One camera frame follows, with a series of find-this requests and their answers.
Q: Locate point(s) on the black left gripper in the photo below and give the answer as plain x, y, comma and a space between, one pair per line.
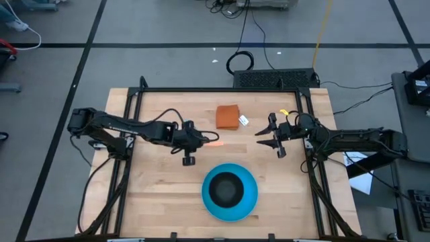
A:
189, 141

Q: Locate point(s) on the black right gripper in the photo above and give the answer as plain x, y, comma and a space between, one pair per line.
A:
289, 131

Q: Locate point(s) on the orange marker pen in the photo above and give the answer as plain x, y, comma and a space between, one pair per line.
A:
216, 144

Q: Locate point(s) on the orange cloth napkin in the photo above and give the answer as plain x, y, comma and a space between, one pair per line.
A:
227, 117

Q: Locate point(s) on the black ribbed bowl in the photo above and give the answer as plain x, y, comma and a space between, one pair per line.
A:
226, 190

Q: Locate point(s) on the blue round plate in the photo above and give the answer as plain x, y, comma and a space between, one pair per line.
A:
210, 205

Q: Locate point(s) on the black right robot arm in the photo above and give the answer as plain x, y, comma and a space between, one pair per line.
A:
352, 139

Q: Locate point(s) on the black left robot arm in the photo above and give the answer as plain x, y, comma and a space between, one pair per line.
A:
127, 127

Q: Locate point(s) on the black computer tower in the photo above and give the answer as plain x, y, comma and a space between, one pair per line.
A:
273, 79

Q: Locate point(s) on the white paper sheet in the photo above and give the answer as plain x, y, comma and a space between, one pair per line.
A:
361, 181

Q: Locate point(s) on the grey cart base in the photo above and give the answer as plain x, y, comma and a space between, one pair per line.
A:
265, 3

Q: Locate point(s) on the grey desk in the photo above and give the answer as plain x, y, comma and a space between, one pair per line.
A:
410, 134

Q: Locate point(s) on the black box with label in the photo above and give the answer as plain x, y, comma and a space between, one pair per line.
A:
420, 90

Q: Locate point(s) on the black computer keyboard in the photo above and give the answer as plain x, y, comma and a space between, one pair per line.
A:
421, 210

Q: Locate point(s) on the red curved object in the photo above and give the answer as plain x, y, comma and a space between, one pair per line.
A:
8, 44

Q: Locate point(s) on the person's foot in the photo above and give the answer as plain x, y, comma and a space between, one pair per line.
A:
16, 25

